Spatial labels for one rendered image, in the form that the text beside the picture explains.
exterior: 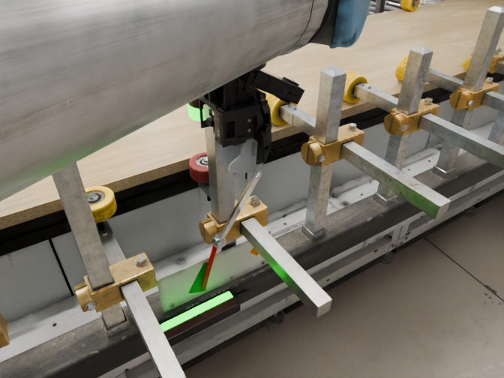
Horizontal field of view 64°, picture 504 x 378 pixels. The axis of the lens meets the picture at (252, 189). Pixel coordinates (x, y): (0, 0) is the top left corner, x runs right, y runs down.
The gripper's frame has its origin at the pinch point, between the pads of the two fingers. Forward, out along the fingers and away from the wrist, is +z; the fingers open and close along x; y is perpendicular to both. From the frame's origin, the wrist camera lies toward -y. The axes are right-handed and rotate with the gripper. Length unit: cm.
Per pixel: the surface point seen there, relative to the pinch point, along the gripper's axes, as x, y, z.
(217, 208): -6.3, 3.5, 10.8
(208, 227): -6.4, 5.6, 14.6
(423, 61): -5.6, -47.0, -8.8
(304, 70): -55, -56, 10
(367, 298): -19, -71, 100
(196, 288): -5.1, 9.8, 28.5
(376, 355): 2, -55, 101
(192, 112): -11.5, 4.8, -7.2
